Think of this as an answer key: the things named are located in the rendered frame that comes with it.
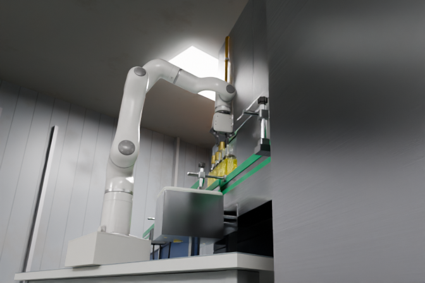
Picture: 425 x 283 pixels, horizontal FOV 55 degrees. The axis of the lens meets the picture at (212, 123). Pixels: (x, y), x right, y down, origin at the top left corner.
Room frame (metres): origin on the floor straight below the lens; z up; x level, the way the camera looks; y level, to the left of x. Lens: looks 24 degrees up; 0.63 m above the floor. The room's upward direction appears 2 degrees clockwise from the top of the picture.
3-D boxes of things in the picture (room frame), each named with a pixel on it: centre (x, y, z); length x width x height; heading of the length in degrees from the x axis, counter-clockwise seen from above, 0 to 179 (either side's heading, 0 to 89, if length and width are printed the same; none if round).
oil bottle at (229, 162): (1.78, -0.08, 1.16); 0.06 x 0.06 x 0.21; 18
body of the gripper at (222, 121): (1.89, -0.05, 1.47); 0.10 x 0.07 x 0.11; 106
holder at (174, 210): (1.54, 0.05, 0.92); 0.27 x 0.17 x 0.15; 106
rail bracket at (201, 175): (1.67, 0.02, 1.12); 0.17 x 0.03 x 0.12; 106
